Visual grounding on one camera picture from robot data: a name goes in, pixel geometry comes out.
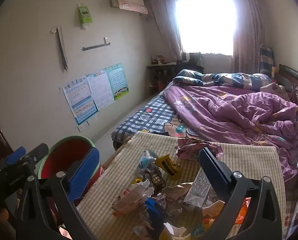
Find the crumpled brown paper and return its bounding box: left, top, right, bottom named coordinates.
left=156, top=182, right=193, bottom=217

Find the blue patchwork quilt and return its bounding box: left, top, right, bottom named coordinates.
left=172, top=69, right=274, bottom=92

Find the green bordered wall poster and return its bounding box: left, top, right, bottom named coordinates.
left=106, top=63, right=129, bottom=101

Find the pink patterned curtain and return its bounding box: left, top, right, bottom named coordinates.
left=231, top=0, right=264, bottom=74
left=145, top=0, right=183, bottom=60

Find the torn yellow carton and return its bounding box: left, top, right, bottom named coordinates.
left=159, top=222, right=192, bottom=240

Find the yellow snack packet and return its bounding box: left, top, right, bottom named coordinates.
left=156, top=154, right=182, bottom=180

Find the pink floral pillow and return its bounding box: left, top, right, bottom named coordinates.
left=260, top=82, right=291, bottom=100

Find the green wall tissue box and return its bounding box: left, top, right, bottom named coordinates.
left=77, top=2, right=93, bottom=30

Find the white red crumpled carton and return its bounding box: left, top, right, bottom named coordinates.
left=111, top=180, right=155, bottom=217

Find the air conditioner with pink cover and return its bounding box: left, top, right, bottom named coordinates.
left=109, top=0, right=147, bottom=14

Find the light blue white packet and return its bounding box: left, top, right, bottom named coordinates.
left=138, top=150, right=159, bottom=173

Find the beige striped table cloth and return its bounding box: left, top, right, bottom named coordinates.
left=76, top=131, right=286, bottom=240

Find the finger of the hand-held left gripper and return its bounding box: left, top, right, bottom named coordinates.
left=20, top=143, right=50, bottom=162
left=0, top=146, right=27, bottom=167

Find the white chart wall poster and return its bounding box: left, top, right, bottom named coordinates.
left=86, top=68, right=114, bottom=110

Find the red bin with green rim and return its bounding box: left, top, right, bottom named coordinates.
left=37, top=135, right=105, bottom=203

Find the crumpled blue wrapper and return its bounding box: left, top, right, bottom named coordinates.
left=139, top=197, right=169, bottom=230

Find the blue bordered wall poster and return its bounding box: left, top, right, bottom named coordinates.
left=62, top=77, right=99, bottom=125

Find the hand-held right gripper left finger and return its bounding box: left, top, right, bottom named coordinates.
left=15, top=147, right=101, bottom=240

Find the dark wooden desk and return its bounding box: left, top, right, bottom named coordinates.
left=146, top=62, right=179, bottom=93

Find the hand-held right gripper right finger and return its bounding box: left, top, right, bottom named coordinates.
left=198, top=147, right=283, bottom=240

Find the bright window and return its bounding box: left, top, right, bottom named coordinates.
left=175, top=0, right=237, bottom=55

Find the purple quilt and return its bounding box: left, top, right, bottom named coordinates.
left=164, top=84, right=298, bottom=188

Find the pink foil wrapper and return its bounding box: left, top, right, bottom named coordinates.
left=174, top=138, right=224, bottom=162

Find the dark brown printed packet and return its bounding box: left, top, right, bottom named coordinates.
left=141, top=169, right=164, bottom=193

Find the dark wooden headboard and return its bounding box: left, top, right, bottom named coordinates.
left=274, top=64, right=298, bottom=120

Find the short dark wall bracket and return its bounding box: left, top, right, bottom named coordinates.
left=82, top=37, right=111, bottom=52

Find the blue striped cushion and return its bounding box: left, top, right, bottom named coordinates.
left=260, top=44, right=275, bottom=77

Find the long folded wall bracket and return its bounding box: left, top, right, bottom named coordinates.
left=50, top=25, right=69, bottom=72

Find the plaid cartoon bed sheet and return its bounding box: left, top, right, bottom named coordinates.
left=111, top=82, right=202, bottom=150

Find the orange snack bag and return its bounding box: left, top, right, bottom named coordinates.
left=235, top=197, right=252, bottom=225

